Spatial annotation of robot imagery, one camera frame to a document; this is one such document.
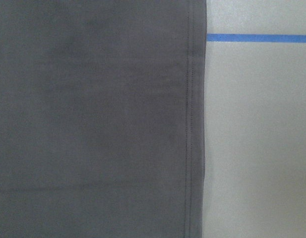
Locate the brown t-shirt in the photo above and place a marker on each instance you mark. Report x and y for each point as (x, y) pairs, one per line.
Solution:
(102, 118)

